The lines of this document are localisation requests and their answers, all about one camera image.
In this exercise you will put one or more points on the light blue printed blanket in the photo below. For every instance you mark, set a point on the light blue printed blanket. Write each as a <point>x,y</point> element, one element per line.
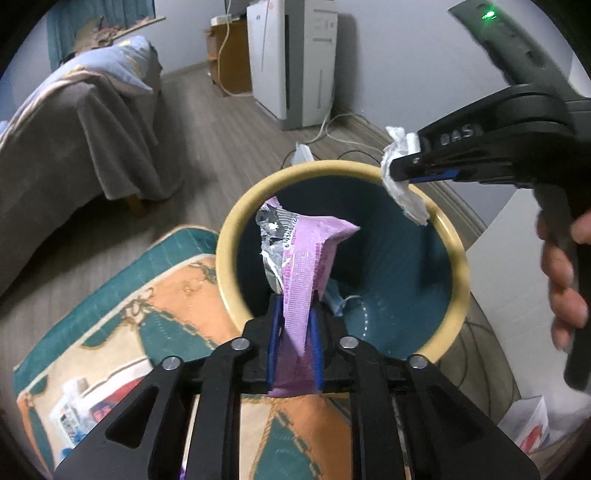
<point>115,64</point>

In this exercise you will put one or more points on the white panel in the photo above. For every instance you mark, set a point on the white panel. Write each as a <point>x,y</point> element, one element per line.
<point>503,286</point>

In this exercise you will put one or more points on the white box with red print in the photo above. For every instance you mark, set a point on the white box with red print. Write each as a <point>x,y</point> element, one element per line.
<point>526,424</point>

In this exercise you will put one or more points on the white and green medicine box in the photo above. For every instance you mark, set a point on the white and green medicine box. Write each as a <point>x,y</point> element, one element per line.
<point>121,392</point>

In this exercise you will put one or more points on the teal bin with yellow rim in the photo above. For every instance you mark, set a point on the teal bin with yellow rim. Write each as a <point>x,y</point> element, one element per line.
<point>392,258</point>

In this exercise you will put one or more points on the white printed packet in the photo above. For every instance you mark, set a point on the white printed packet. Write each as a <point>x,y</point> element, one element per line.
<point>69,415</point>

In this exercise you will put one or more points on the small white power strip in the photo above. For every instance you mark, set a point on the small white power strip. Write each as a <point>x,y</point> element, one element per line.
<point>221,20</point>

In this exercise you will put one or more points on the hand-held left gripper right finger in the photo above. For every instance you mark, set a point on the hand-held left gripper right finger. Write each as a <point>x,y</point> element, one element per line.
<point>316,344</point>

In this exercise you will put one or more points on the bed with grey bedspread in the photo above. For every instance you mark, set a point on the bed with grey bedspread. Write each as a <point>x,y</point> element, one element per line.
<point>69,161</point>

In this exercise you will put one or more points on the long white power strip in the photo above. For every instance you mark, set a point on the long white power strip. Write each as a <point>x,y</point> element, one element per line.
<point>304,153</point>

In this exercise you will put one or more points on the small wooden cabinet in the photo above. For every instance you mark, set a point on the small wooden cabinet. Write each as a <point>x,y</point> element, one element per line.
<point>235,55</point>

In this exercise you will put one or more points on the white tissue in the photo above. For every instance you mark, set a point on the white tissue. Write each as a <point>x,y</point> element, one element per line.
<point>407,199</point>

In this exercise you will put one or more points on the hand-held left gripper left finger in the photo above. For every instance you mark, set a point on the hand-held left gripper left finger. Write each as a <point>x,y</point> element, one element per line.
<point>275,325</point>

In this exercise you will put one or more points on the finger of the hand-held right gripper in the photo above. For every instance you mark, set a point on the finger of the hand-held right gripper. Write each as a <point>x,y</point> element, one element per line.
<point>455,138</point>
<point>438,167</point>

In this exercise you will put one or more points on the person's right hand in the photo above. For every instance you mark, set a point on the person's right hand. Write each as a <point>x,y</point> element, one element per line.
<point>567,304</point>

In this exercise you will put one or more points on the patterned brown cloth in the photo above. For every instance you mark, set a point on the patterned brown cloth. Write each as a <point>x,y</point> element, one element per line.
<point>108,34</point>

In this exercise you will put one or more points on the white air purifier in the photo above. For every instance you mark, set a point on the white air purifier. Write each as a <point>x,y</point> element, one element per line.
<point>295,60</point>

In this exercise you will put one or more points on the teal and orange printed rug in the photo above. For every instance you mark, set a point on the teal and orange printed rug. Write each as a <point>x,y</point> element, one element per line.
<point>152,300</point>

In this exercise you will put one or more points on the teal curtain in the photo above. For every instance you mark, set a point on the teal curtain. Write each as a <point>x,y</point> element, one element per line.
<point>64,27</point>

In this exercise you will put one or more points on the blue face mask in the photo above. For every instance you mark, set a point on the blue face mask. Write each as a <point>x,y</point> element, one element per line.
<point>344,302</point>

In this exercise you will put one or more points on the purple snack wrapper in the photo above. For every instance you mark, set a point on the purple snack wrapper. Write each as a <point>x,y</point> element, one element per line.
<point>304,258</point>

